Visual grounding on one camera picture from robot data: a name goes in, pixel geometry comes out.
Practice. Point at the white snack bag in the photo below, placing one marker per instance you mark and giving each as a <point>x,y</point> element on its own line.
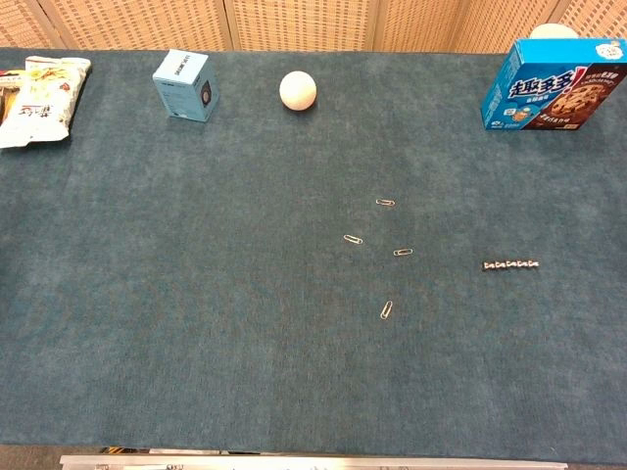
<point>44,103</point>

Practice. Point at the cream white ball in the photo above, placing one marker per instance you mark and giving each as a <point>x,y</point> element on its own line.
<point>298,91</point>

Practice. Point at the paper clip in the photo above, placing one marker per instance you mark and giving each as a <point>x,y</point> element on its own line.
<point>353,239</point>
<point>385,202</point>
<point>403,252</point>
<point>387,310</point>

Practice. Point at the white cup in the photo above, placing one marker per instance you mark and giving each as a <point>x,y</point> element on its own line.
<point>553,32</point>

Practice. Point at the small light blue carton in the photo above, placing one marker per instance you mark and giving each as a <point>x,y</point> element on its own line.
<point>181,90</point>

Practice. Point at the silver magnetic bead rod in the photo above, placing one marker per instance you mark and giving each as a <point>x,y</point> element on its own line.
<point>510,265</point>

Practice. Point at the blue chocolate cookie box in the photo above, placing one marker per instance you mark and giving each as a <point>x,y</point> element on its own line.
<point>544,88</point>

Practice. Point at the teal felt table cloth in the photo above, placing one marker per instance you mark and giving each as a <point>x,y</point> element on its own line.
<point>196,294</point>

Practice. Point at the woven rattan folding screen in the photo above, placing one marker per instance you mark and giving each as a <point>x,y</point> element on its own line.
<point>303,24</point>

